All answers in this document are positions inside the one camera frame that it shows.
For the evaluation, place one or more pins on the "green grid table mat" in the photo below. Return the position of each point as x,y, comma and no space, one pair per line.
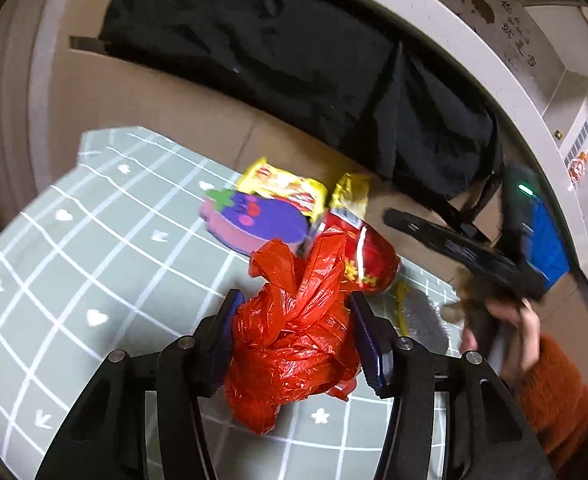
99,260

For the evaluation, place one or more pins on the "yellow snack wrapper red print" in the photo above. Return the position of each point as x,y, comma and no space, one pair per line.
279,185

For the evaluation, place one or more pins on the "silver scouring pad yellow rim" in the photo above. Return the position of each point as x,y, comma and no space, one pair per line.
421,317

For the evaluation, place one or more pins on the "purple eggplant-shaped sponge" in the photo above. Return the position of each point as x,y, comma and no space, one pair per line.
264,217

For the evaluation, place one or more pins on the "clear bottle with orange cap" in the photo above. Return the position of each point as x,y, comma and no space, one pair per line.
578,170

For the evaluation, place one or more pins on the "person's right hand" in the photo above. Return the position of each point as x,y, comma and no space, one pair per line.
521,330

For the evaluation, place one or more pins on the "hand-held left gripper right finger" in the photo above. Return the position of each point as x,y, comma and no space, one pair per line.
374,355

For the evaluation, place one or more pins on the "small yellow crumpled wrapper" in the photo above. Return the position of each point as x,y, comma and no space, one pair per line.
349,192

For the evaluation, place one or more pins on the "white pipe casing with vent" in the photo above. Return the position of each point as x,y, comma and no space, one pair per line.
574,110

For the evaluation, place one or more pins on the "black cloth bag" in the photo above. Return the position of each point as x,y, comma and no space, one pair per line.
299,60

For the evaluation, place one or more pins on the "red plastic bag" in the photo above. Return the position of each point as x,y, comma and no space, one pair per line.
294,350

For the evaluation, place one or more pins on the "person's right forearm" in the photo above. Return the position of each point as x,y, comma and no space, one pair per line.
569,400

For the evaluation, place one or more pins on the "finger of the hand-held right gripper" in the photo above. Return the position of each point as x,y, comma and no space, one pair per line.
444,242

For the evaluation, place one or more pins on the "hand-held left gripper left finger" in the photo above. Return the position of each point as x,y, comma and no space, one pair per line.
221,340

